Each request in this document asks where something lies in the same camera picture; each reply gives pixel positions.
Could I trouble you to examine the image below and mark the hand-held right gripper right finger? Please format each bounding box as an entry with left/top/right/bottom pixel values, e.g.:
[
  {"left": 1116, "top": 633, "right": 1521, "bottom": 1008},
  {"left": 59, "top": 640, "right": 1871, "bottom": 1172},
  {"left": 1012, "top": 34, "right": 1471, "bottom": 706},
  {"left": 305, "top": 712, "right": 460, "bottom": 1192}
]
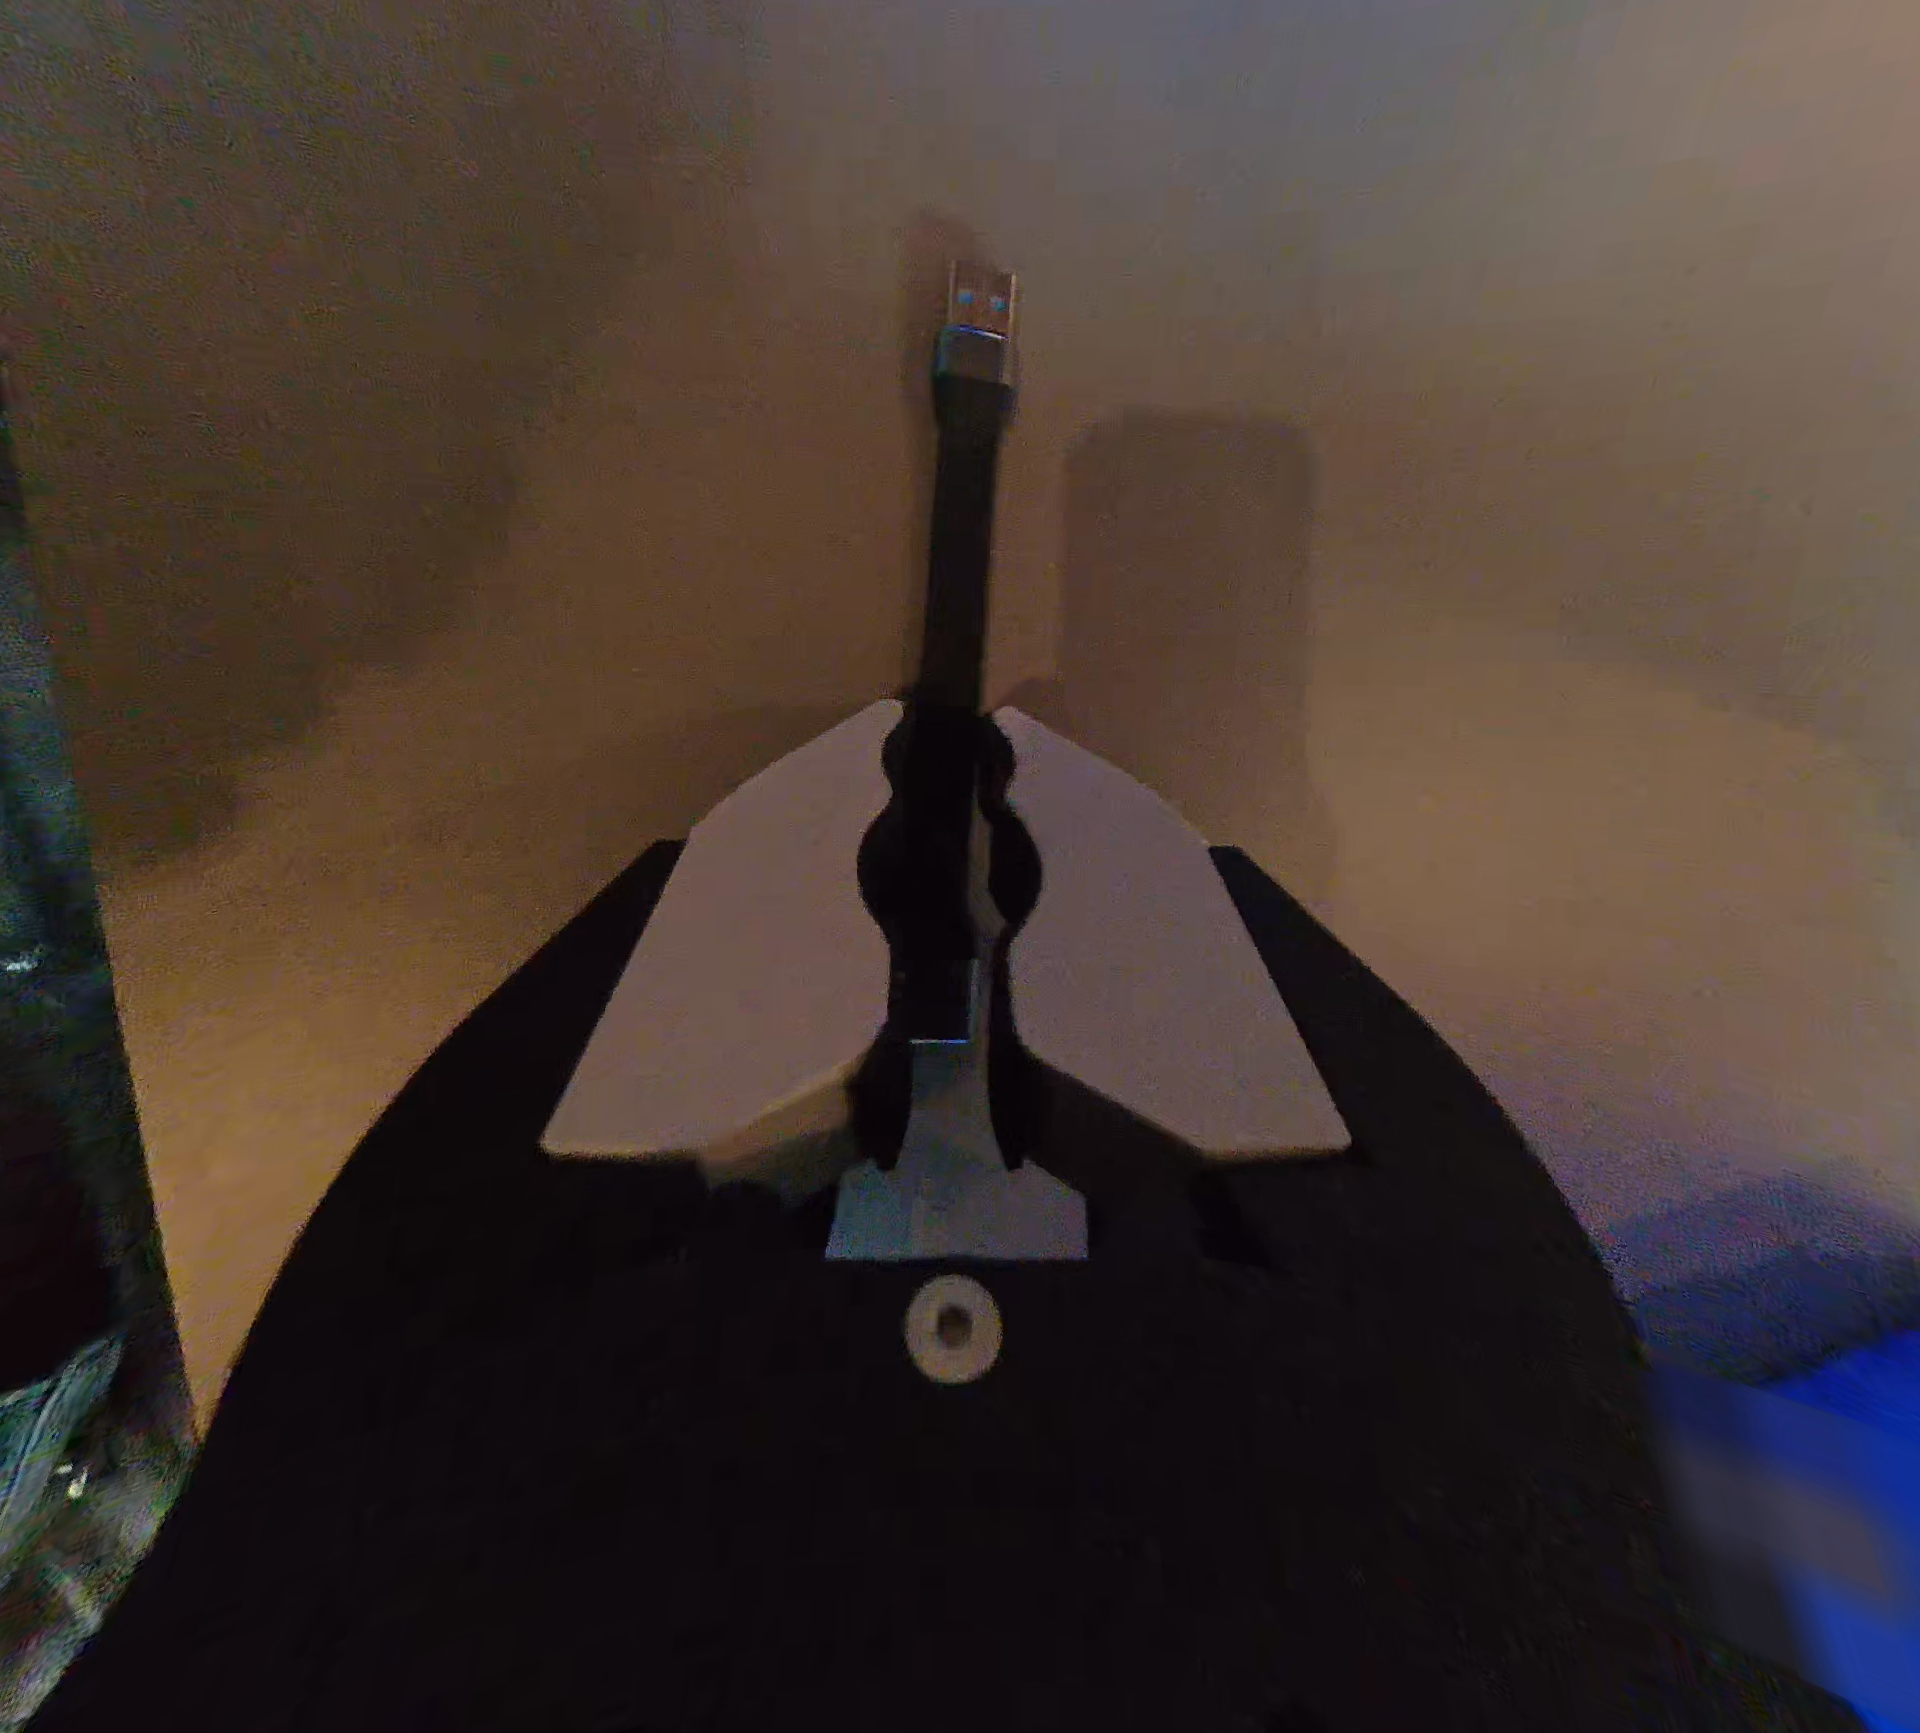
[{"left": 977, "top": 706, "right": 1353, "bottom": 1167}]

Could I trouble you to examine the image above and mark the blue plastic bin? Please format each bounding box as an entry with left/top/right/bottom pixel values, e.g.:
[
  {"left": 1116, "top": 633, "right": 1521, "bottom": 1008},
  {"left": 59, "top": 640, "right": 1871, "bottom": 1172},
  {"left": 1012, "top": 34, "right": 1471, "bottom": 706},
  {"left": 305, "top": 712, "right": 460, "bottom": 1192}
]
[{"left": 1634, "top": 1326, "right": 1920, "bottom": 1712}]

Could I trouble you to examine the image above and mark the black USB cable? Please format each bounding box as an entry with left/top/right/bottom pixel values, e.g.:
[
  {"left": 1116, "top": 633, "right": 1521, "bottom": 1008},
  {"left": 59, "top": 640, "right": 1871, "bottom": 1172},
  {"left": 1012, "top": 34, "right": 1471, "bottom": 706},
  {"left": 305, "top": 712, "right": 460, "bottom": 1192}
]
[{"left": 896, "top": 260, "right": 1024, "bottom": 1046}]

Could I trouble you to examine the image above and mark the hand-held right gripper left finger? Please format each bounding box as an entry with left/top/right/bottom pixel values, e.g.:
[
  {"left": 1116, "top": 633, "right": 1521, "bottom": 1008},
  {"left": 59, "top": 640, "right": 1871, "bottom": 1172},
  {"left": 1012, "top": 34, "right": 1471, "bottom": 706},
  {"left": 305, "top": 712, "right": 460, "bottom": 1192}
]
[{"left": 540, "top": 698, "right": 921, "bottom": 1192}]

